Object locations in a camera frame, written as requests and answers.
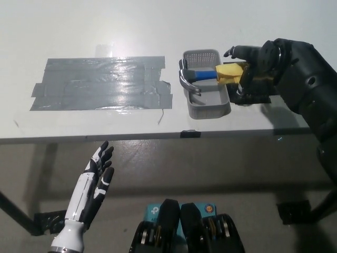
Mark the grey duct tape patch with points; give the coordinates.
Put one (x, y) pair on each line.
(100, 81)

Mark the grey perforated plastic basket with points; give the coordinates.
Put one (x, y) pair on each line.
(208, 101)

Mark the black tape patch on desk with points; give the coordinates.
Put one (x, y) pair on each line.
(252, 97)

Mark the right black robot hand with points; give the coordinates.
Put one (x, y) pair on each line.
(260, 59)

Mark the black tape on desk edge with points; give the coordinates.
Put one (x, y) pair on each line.
(190, 134)

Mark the black floor tape patch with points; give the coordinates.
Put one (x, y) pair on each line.
(292, 213)
(48, 221)

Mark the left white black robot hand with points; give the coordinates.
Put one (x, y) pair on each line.
(88, 189)

